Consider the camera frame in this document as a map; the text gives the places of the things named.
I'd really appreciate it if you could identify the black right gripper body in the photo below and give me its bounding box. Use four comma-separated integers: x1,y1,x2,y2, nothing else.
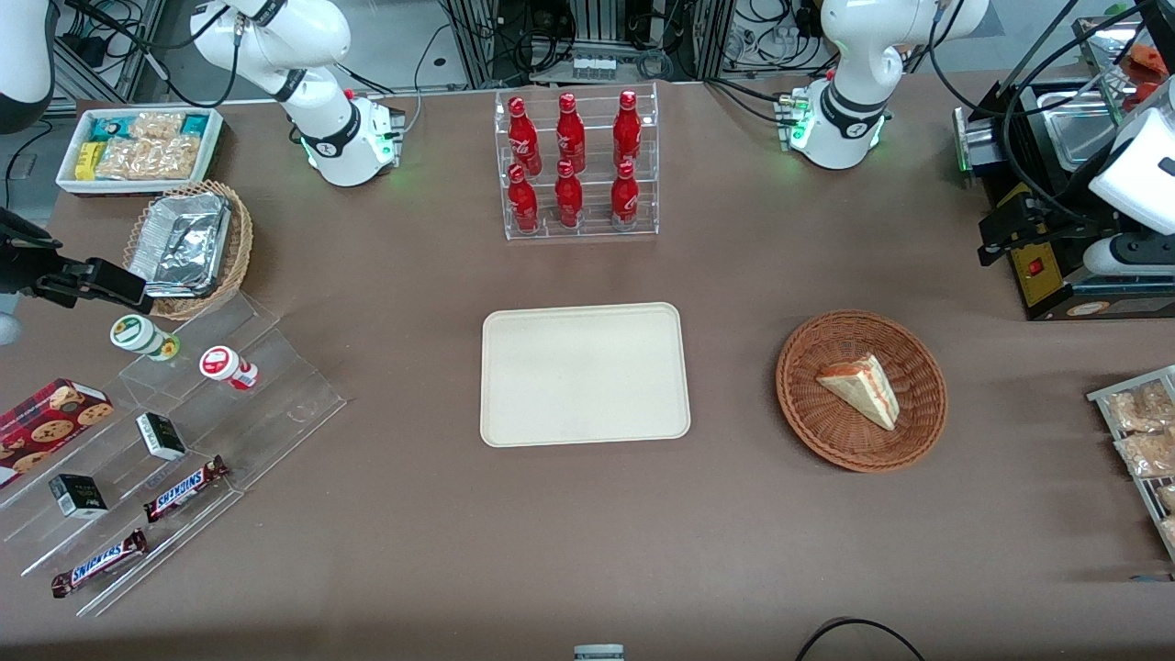
0,209,62,297

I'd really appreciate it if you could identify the triangular sandwich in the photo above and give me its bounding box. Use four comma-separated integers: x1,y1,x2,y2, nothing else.
816,353,901,431

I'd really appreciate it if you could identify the aluminium foil tray stack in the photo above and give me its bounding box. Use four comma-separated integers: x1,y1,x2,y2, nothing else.
128,192,232,299

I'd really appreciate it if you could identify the light tan wicker basket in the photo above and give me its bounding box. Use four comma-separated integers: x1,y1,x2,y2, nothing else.
123,180,254,321

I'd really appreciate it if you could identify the tray of packaged snacks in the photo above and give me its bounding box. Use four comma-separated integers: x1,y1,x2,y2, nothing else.
1087,364,1175,563

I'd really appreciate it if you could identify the brown round wicker basket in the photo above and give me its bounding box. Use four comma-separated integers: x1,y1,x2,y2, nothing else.
776,310,948,474

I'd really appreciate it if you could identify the cream rectangular serving tray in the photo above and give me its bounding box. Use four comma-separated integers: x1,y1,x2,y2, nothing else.
480,302,692,449

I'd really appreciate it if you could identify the green lid yogurt cup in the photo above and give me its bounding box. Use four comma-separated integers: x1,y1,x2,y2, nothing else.
109,313,181,363

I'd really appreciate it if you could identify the black food warmer cabinet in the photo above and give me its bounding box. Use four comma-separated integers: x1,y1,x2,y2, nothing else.
953,14,1175,322

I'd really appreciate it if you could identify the stainless steel food pan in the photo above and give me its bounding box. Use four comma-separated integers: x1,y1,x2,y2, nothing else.
1045,108,1118,170

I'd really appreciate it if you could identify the white plastic snack bin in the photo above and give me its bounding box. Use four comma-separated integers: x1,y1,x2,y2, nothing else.
56,106,225,197

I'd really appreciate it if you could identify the red lid yogurt cup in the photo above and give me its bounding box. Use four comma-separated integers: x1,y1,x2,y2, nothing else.
199,344,261,392

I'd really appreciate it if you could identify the large clear peanut bag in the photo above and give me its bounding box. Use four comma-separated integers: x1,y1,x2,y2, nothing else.
95,135,202,181

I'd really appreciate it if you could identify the red tartan cookie box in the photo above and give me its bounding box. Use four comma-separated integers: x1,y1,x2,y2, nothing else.
0,377,116,489

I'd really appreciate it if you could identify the small black carton box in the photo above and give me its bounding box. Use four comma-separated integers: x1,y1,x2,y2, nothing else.
48,473,109,521
135,411,188,462

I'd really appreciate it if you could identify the small clear peanut bag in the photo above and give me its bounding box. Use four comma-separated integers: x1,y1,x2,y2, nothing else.
129,111,185,141

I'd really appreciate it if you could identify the clear acrylic stepped stand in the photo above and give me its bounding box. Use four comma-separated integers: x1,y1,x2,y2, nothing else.
0,291,349,619

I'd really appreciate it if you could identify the snickers chocolate bar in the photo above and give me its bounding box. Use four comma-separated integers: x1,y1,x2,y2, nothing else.
50,528,150,599
142,455,231,524

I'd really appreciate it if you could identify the red cola bottle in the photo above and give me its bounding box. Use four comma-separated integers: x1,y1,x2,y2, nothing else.
508,96,543,177
555,92,588,174
554,159,585,230
612,89,643,169
610,161,641,231
508,163,541,234

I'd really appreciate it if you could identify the clear acrylic bottle rack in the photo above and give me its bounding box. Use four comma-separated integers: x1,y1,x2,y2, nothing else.
494,83,660,242

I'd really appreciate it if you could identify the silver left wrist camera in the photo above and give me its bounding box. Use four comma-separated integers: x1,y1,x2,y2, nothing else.
1082,233,1175,278

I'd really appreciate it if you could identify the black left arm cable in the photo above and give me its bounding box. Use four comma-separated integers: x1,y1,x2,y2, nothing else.
925,0,1150,223

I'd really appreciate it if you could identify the black looped cable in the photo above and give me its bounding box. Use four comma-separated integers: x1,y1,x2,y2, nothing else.
793,617,929,661

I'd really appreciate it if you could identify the aluminium frame rack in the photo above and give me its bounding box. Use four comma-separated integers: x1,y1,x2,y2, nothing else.
442,0,737,89

